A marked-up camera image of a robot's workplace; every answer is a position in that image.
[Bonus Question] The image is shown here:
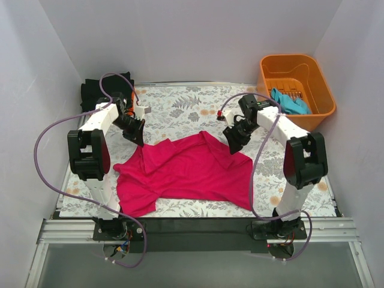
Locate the pink t shirt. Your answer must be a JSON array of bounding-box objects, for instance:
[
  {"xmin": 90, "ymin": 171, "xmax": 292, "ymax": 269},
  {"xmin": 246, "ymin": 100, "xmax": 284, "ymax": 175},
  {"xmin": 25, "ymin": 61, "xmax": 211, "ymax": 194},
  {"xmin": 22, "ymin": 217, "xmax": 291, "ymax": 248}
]
[{"xmin": 113, "ymin": 131, "xmax": 253, "ymax": 217}]

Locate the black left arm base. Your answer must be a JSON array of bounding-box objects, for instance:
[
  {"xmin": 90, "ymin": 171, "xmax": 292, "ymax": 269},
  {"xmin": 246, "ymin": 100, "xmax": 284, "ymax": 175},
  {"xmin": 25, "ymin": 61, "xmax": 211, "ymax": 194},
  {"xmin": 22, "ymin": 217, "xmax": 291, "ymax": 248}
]
[{"xmin": 92, "ymin": 217, "xmax": 146, "ymax": 260}]

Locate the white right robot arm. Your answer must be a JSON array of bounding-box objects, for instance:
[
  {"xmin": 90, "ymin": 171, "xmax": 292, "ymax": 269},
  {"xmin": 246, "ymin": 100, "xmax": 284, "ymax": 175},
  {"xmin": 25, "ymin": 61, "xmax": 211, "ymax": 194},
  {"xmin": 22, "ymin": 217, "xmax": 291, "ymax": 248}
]
[{"xmin": 217, "ymin": 93, "xmax": 328, "ymax": 237}]

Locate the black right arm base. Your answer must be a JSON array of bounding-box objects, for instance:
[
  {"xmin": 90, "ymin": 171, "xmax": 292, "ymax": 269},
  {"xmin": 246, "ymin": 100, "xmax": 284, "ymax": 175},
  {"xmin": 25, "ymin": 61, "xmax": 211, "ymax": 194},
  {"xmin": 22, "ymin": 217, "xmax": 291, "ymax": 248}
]
[{"xmin": 245, "ymin": 217, "xmax": 311, "ymax": 261}]

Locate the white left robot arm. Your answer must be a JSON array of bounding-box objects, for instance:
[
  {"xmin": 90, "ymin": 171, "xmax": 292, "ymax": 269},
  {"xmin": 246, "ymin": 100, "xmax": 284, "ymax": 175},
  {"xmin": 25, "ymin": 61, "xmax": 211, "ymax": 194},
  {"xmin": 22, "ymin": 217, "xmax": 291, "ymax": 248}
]
[{"xmin": 67, "ymin": 92, "xmax": 151, "ymax": 239}]

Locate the folded orange t shirt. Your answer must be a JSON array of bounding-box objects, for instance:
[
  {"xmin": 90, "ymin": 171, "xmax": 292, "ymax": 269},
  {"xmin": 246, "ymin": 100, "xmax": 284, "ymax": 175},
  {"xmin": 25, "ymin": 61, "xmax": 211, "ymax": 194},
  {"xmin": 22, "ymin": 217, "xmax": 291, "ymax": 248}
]
[{"xmin": 125, "ymin": 91, "xmax": 136, "ymax": 116}]

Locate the folded black t shirt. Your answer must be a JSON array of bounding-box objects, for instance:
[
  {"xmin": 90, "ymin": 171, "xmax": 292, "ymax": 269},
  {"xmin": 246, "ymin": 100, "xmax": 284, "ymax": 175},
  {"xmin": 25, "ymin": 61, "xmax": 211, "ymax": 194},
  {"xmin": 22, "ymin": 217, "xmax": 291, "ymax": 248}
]
[{"xmin": 80, "ymin": 75, "xmax": 133, "ymax": 112}]

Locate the teal t shirt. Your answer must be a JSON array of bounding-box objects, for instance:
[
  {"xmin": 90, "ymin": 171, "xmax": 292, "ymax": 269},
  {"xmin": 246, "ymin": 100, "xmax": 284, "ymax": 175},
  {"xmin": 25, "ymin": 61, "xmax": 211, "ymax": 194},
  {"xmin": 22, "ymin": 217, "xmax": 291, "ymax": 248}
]
[{"xmin": 271, "ymin": 88, "xmax": 311, "ymax": 115}]

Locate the orange plastic basket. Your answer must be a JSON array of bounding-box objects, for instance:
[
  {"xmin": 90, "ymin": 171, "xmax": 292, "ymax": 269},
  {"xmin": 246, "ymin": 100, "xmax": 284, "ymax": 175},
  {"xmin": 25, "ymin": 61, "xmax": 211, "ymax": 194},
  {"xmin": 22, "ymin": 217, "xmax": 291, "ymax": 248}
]
[{"xmin": 256, "ymin": 54, "xmax": 336, "ymax": 131}]

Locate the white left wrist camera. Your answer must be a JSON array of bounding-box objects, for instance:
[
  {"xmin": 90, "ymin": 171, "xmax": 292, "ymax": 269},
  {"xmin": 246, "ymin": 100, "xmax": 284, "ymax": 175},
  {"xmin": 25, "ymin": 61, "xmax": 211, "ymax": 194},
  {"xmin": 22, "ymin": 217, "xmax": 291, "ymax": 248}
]
[{"xmin": 133, "ymin": 105, "xmax": 152, "ymax": 119}]

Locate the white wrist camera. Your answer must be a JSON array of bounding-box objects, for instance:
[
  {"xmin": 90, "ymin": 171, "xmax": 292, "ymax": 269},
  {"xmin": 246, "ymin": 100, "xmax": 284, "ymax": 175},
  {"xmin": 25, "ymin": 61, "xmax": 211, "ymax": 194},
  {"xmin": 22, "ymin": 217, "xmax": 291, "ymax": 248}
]
[
  {"xmin": 217, "ymin": 110, "xmax": 235, "ymax": 127},
  {"xmin": 133, "ymin": 105, "xmax": 152, "ymax": 119}
]

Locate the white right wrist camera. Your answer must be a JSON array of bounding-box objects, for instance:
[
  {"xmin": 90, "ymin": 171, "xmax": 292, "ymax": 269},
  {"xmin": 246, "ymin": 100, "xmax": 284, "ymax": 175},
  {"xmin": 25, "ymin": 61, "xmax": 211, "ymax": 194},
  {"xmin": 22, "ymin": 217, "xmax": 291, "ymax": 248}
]
[{"xmin": 217, "ymin": 110, "xmax": 235, "ymax": 127}]

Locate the aluminium frame rail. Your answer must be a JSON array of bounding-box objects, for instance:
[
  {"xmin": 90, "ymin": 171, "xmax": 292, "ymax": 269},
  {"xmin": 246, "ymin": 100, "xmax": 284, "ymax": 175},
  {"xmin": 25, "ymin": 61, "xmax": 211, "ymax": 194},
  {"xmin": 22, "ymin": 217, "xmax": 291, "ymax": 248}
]
[{"xmin": 26, "ymin": 217, "xmax": 374, "ymax": 287}]

